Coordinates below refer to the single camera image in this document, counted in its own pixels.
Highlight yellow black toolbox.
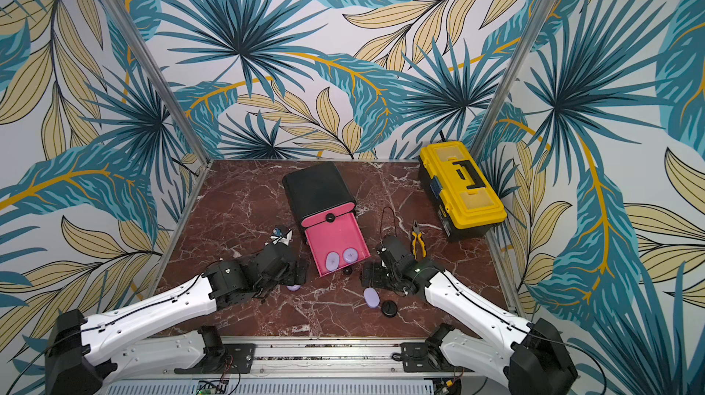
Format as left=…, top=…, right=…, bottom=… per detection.
left=419, top=141, right=508, bottom=242

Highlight yellow handled pliers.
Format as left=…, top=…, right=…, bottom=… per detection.
left=411, top=220, right=427, bottom=258

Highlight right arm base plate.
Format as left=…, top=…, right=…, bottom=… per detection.
left=399, top=342, right=453, bottom=373

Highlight purple oval earphone case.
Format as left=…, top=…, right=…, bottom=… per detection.
left=325, top=252, right=341, bottom=272
left=363, top=288, right=381, bottom=309

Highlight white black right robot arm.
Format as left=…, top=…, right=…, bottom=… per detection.
left=361, top=235, right=578, bottom=394

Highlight pink top drawer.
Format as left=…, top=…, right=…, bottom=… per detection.
left=301, top=202, right=355, bottom=228

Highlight black pink drawer cabinet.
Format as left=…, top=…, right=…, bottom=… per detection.
left=282, top=162, right=356, bottom=231

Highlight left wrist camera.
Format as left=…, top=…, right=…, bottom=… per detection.
left=270, top=225, right=293, bottom=246

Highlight black round earphone case front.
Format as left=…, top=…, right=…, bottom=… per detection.
left=380, top=301, right=398, bottom=318

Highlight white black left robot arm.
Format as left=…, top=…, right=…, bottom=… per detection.
left=44, top=239, right=308, bottom=394

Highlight aluminium front rail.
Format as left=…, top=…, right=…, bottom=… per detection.
left=109, top=337, right=497, bottom=380

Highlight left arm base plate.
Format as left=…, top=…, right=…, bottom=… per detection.
left=174, top=344, right=256, bottom=375

